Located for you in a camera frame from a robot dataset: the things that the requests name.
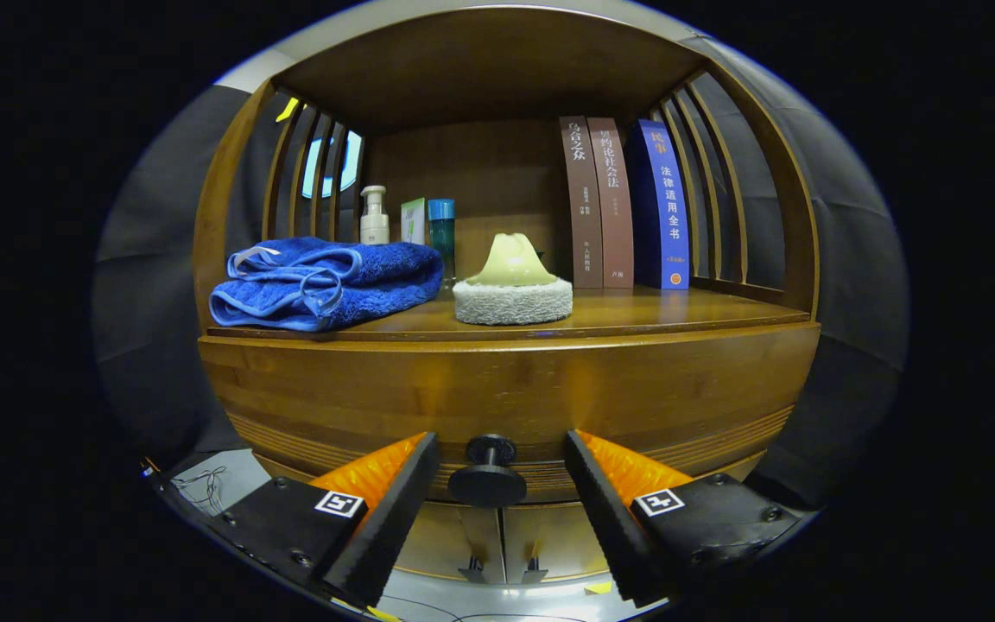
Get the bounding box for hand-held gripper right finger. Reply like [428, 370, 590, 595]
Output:
[563, 429, 809, 608]

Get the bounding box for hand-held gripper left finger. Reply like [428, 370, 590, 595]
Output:
[204, 432, 440, 609]

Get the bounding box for wooden cabinet door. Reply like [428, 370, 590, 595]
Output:
[394, 501, 503, 581]
[502, 501, 611, 581]

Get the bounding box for wooden countertop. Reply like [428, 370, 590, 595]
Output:
[206, 285, 812, 343]

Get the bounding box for brown wooden cabinet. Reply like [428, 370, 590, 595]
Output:
[193, 7, 821, 584]

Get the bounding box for folded blue towel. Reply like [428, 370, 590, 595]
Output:
[209, 237, 446, 333]

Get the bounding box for clear blue bottle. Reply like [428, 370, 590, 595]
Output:
[427, 199, 457, 282]

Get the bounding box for white and green tube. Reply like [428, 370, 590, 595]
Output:
[400, 197, 427, 245]

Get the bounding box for white pump bottle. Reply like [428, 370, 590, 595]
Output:
[359, 185, 390, 245]

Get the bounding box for reddish brown book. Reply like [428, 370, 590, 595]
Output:
[586, 117, 635, 289]

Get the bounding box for dark brown book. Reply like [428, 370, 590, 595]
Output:
[559, 116, 604, 289]

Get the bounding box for blue book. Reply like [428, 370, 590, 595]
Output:
[624, 119, 691, 290]

